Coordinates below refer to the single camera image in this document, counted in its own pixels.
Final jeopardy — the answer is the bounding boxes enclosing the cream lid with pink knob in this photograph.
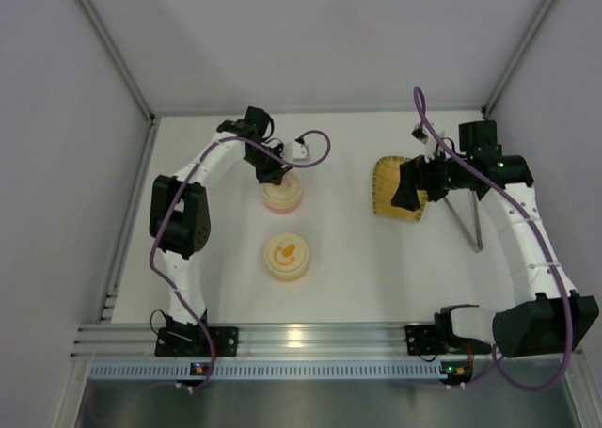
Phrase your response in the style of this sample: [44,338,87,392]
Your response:
[261,171,303,210]

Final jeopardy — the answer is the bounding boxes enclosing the metal tongs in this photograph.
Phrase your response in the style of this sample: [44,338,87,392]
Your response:
[441,192,485,254]

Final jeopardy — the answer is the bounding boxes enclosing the cream lid with orange knob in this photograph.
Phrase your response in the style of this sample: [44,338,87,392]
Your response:
[263,232,310,281]

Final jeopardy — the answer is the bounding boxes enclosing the pink lunch box bowl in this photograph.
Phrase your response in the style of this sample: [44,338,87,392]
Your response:
[261,183,303,214]

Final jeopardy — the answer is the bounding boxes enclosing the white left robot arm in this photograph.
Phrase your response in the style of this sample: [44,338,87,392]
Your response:
[149,106,290,357]

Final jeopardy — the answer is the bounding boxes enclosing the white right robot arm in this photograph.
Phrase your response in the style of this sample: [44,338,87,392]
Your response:
[391,120,599,357]

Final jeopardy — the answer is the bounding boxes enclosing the orange lunch box bowl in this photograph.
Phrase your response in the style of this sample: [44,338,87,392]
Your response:
[264,247,310,282]

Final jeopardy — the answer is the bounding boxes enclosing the woven bamboo tray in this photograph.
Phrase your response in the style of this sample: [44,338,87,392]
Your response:
[372,156,427,222]

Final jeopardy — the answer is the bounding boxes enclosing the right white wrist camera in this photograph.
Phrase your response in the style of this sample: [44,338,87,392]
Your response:
[411,124,439,163]

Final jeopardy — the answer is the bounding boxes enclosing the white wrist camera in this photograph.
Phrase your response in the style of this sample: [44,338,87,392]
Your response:
[411,124,439,163]
[282,139,310,163]

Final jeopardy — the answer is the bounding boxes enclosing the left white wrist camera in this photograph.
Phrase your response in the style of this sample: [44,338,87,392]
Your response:
[282,139,310,163]

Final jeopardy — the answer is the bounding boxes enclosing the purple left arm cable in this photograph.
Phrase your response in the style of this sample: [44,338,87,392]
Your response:
[148,130,331,391]

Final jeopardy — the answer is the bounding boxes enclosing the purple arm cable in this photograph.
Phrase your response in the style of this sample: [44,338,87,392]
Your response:
[148,130,331,391]
[412,86,575,393]

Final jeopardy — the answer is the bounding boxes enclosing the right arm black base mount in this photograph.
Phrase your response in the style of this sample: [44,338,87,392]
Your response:
[404,325,491,357]

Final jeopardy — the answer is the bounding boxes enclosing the right aluminium frame post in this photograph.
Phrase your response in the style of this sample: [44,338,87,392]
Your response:
[481,0,560,119]

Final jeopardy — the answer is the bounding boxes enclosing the aluminium frame post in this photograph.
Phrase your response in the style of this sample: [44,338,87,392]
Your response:
[73,0,156,124]
[481,0,560,119]

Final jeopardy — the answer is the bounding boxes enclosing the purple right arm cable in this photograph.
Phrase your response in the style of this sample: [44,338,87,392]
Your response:
[412,86,575,393]

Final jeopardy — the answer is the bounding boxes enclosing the left aluminium frame post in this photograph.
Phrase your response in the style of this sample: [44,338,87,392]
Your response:
[73,0,156,124]

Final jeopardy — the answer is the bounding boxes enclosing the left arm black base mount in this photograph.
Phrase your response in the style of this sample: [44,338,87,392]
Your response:
[154,325,239,357]

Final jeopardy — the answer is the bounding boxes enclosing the slotted grey cable duct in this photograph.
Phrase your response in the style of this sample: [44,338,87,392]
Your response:
[87,359,573,382]

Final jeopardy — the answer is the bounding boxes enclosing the aluminium front rail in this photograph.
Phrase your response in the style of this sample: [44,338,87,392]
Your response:
[69,320,584,362]

